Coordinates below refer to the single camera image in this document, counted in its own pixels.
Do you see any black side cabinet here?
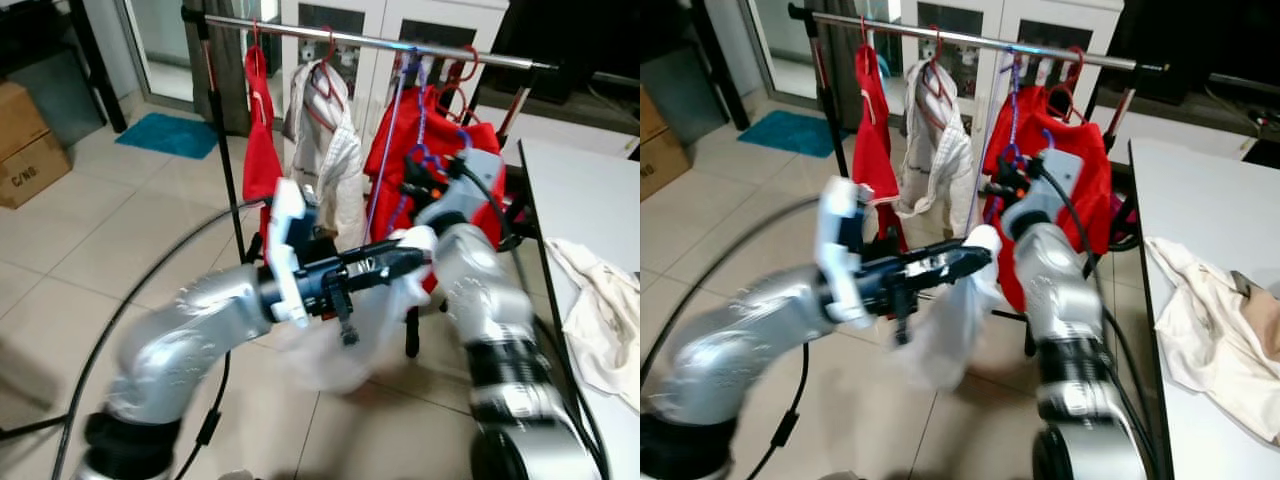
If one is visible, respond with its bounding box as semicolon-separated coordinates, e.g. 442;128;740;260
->
0;0;129;136
640;0;751;131

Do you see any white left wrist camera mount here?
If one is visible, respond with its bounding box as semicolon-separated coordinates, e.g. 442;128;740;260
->
265;178;309;326
815;178;869;326

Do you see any blue plastic hanger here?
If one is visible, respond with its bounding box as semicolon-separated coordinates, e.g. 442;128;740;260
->
365;50;471;241
985;50;1056;226

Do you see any white striped garment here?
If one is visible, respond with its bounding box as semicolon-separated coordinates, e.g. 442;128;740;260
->
895;60;976;241
283;60;369;251

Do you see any white glass-door cabinet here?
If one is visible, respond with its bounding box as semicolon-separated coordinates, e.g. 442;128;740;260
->
900;0;1126;111
278;0;513;111

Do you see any cream white garment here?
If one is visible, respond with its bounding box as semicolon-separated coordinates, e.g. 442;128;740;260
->
548;238;641;411
1145;237;1280;446

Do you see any dark grey curtain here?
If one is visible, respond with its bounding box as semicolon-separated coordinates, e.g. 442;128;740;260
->
183;0;253;136
805;0;871;131

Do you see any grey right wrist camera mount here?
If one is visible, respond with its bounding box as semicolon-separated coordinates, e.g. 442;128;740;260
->
1000;150;1086;233
418;148;506;233

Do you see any metal clothes rack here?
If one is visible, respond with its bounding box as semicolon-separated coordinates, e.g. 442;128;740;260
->
180;5;561;361
788;3;1171;361

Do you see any white sheer cloth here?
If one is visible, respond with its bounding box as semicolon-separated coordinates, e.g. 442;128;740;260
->
275;225;439;393
895;225;1001;391

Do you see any red wire hanger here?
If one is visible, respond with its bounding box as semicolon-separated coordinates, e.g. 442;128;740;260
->
920;28;958;131
305;28;348;131
1045;45;1088;126
856;18;883;101
437;45;483;126
245;20;271;121

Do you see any dark wooden cabinet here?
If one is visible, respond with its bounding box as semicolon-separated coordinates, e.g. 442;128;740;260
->
490;0;641;136
1110;0;1280;131

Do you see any large red garment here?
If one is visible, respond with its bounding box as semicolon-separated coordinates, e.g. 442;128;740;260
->
362;85;506;296
982;85;1113;311

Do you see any narrow red garment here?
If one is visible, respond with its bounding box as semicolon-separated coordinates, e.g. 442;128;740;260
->
852;45;906;251
243;45;284;236

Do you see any teal floor mat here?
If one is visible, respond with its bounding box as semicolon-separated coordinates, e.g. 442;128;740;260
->
738;110;833;159
115;112;221;161

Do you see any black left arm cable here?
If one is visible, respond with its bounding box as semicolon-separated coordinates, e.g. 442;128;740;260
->
175;350;233;480
745;345;809;480

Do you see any brown cardboard box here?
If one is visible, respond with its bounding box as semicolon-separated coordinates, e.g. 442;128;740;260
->
0;80;73;211
640;90;693;201

